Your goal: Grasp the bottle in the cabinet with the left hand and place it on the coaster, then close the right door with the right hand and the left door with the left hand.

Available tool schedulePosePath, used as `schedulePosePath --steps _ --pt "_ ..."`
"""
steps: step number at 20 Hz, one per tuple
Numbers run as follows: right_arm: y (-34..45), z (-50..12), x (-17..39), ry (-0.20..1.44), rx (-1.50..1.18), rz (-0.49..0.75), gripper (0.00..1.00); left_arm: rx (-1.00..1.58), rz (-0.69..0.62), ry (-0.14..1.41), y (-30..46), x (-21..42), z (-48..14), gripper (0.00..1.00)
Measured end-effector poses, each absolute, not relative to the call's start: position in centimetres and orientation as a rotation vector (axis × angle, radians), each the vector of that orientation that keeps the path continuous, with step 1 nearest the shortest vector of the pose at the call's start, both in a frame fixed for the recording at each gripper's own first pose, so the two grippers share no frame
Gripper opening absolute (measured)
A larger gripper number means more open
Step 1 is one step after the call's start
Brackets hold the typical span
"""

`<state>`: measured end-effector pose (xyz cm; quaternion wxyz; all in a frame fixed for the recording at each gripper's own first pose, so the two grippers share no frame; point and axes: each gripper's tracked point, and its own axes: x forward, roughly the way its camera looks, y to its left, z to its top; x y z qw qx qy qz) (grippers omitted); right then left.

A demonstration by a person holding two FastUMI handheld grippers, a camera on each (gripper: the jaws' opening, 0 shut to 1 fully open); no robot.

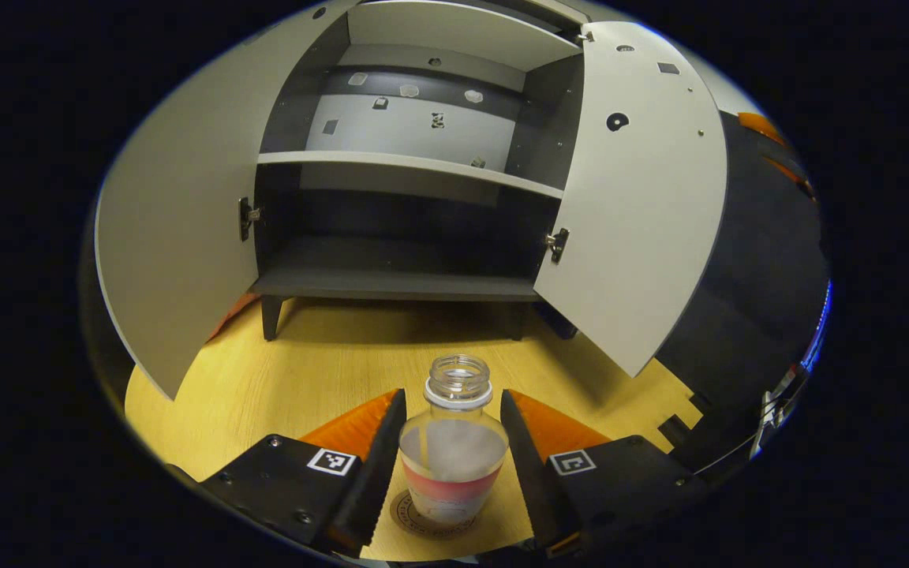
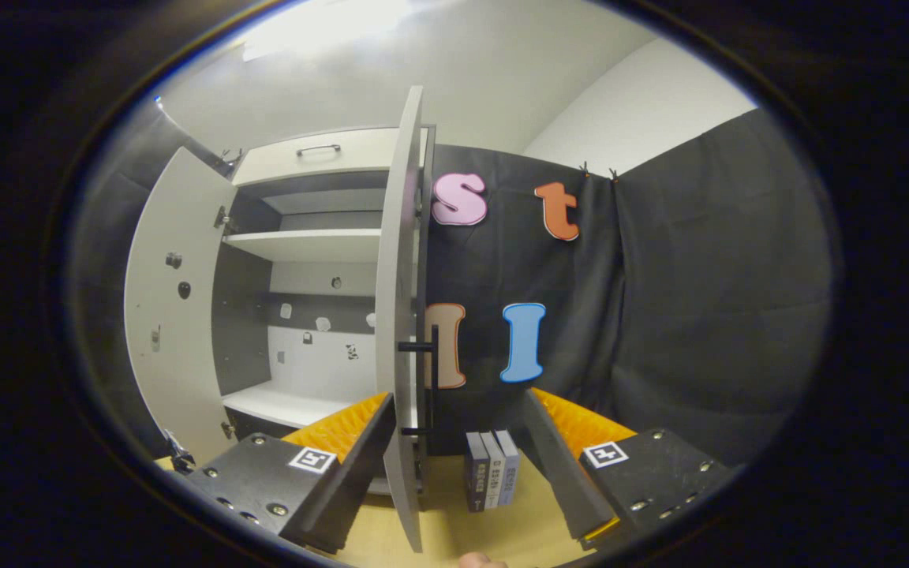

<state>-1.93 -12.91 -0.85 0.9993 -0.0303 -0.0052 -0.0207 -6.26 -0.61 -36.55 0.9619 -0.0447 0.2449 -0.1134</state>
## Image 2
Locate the white cabinet shelf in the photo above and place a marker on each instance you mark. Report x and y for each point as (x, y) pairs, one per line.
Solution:
(312, 244)

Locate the white cabinet drawer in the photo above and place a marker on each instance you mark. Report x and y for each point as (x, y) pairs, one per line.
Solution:
(312, 162)

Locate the white cabinet door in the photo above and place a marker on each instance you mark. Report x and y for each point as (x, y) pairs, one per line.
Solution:
(393, 276)
(178, 355)

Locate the white cabinet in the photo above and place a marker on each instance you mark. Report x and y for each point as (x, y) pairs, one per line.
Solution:
(297, 359)

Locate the dark blue book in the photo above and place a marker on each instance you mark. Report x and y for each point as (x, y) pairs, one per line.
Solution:
(476, 473)

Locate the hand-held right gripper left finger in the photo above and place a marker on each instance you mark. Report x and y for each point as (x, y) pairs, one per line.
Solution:
(360, 465)

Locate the metal door hinge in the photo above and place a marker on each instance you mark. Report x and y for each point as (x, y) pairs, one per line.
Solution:
(223, 219)
(227, 431)

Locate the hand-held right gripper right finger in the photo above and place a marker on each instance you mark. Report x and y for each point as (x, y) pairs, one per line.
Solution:
(557, 465)

